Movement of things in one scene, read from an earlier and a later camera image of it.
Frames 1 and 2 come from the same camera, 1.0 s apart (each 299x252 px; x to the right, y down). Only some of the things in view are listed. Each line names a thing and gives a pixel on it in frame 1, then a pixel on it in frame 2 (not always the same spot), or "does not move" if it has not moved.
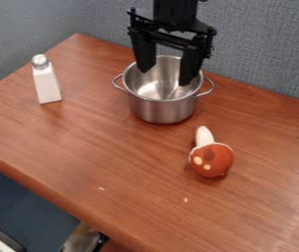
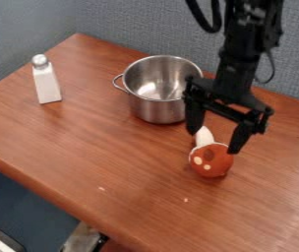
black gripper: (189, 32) to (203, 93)
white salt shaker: (45, 80) does not move
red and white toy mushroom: (211, 158) does not move
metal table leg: (84, 239) does not move
